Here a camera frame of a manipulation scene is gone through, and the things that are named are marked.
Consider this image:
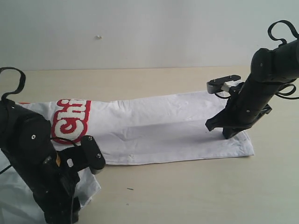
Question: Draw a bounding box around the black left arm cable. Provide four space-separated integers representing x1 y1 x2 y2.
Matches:
0 67 26 102

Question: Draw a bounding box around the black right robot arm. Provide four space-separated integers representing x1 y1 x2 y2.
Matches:
205 40 299 139

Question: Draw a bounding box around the white t-shirt red Chinese lettering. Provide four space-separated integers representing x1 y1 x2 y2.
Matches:
0 90 255 224

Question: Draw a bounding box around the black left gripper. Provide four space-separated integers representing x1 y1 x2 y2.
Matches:
30 149 81 224

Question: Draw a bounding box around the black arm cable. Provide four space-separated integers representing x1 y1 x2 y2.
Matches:
267 20 299 45
0 67 26 102

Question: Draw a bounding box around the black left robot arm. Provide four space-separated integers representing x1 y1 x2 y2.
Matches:
0 99 80 224

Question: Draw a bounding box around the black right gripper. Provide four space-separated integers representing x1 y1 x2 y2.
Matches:
205 77 277 139

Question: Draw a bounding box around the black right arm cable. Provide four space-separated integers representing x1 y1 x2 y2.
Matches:
267 20 299 45

